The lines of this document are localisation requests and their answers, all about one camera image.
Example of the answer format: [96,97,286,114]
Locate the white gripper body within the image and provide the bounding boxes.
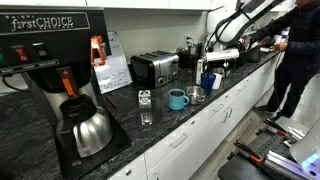
[205,48,240,63]

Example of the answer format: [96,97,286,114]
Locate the deep blue cup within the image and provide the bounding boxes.
[200,72,217,96]

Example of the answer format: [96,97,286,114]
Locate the steel cup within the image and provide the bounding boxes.
[186,43,200,57]

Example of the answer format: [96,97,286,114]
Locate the bystander bare hand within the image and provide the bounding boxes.
[273,41,288,53]

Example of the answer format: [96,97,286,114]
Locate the round steel kettle carafe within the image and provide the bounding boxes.
[213,61,233,79]

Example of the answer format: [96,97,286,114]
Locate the black dish rack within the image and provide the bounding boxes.
[233,36,263,66]

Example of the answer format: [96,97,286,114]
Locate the black grinder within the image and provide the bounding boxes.
[175,47,190,69]

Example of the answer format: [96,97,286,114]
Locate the small steel bowl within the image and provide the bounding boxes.
[184,85,208,106]

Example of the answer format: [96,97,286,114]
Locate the teal ceramic mug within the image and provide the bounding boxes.
[167,88,191,112]

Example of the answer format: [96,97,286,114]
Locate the steel and black toaster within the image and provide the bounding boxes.
[129,50,180,90]

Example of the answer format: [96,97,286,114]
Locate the person in dark clothes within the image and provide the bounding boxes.
[253,0,320,122]

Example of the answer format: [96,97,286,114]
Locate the white lower cabinets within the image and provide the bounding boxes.
[108,53,284,180]

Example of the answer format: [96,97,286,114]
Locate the white cabinets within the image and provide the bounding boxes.
[0,0,239,11]
[108,53,284,180]

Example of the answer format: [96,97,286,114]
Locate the white upper cabinets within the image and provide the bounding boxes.
[0,0,239,11]

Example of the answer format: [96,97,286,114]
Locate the small whiteboard with writing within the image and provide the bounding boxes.
[93,31,134,95]

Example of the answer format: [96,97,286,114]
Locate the black cart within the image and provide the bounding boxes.
[218,116,320,180]

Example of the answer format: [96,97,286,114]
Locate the red marker pen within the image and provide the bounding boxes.
[105,95,119,111]

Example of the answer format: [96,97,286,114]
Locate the aluminium extrusion bars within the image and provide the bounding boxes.
[264,149,311,180]

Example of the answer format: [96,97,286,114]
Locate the white device with blue light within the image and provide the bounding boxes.
[289,119,320,180]

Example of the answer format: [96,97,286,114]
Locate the steel carafe with black lid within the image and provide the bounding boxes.
[55,94,114,159]

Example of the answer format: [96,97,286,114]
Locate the black coffee brewing machine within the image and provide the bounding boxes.
[0,6,132,180]

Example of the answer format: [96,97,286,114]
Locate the white wall outlet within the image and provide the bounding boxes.
[184,34,194,46]

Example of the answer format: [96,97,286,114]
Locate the black clamp with orange handle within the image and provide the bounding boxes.
[233,139,264,164]
[264,118,289,138]

